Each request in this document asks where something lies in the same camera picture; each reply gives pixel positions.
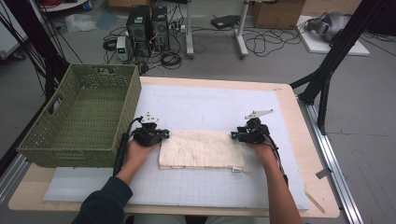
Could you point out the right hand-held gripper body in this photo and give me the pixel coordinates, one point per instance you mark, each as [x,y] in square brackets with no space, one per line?
[253,132]

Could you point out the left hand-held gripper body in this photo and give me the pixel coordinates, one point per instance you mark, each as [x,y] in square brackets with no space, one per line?
[146,135]

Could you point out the cream printed cloth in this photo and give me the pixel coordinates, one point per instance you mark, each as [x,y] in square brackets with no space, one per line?
[202,149]

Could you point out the green woven basket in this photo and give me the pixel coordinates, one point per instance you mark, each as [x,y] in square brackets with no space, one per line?
[93,102]

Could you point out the person's left hand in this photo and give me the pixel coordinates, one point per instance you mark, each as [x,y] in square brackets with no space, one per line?
[137,155]

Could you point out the person's right hand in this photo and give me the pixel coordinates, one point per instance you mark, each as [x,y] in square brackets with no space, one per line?
[264,152]

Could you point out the white grid mat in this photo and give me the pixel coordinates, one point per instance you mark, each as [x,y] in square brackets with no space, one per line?
[202,102]

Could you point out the grey tape piece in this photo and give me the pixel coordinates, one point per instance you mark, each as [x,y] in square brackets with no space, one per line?
[323,173]

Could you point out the grey power supply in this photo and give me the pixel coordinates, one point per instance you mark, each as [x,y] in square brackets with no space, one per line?
[122,48]

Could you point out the white desk leg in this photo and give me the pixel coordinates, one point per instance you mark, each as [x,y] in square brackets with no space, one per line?
[241,34]
[189,31]

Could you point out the small black computer tower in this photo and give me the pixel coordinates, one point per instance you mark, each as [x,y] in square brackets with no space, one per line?
[160,28]

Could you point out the white floor board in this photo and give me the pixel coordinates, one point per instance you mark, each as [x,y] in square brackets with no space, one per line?
[317,46]

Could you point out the large black computer tower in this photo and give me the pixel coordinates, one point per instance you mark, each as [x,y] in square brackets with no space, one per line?
[138,28]

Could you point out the black flat device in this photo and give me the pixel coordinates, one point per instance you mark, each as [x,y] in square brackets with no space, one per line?
[224,21]

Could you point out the large cardboard box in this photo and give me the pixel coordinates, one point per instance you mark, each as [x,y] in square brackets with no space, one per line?
[277,14]

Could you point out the clear plastic bag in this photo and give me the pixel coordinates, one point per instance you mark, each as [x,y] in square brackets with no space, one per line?
[80,22]

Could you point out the grey headset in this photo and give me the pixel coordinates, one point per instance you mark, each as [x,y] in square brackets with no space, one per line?
[330,25]

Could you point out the aluminium rail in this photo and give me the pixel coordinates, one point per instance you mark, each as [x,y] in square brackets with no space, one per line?
[333,161]
[12,177]

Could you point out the black frame stand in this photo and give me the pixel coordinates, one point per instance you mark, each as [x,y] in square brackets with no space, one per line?
[37,40]
[339,46]

